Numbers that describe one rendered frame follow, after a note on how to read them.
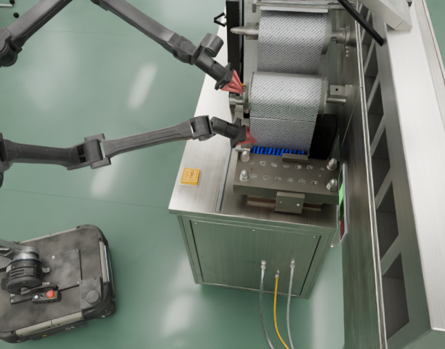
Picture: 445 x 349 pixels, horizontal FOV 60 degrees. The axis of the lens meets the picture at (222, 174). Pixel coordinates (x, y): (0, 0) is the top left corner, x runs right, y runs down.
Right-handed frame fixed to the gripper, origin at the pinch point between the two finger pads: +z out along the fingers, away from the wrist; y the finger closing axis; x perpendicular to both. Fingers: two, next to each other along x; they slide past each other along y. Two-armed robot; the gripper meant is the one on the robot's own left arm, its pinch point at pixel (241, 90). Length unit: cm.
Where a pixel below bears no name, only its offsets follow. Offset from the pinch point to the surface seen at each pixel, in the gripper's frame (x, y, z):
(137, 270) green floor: -134, 24, 34
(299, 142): 2.3, 6.8, 28.9
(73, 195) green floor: -172, -21, -16
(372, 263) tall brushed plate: 37, 71, 21
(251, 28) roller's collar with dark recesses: 10.2, -20.4, -7.8
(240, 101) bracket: -4.6, -0.4, 3.4
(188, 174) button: -37.1, 17.4, 6.0
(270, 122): 2.7, 8.1, 13.8
